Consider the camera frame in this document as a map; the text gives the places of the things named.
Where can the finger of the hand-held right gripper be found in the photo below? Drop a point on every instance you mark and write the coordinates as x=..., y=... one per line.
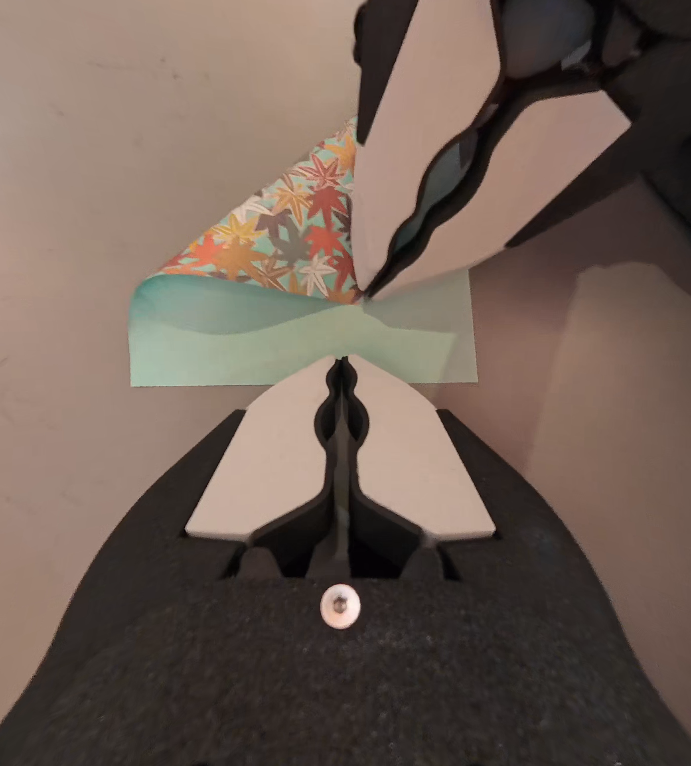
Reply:
x=423, y=96
x=537, y=179

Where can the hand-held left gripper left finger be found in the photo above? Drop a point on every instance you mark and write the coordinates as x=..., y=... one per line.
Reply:
x=261, y=467

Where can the leaf-patterned teal origami paper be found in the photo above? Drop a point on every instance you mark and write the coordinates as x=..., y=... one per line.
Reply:
x=232, y=353

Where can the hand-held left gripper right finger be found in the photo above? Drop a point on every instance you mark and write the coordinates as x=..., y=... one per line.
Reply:
x=417, y=467

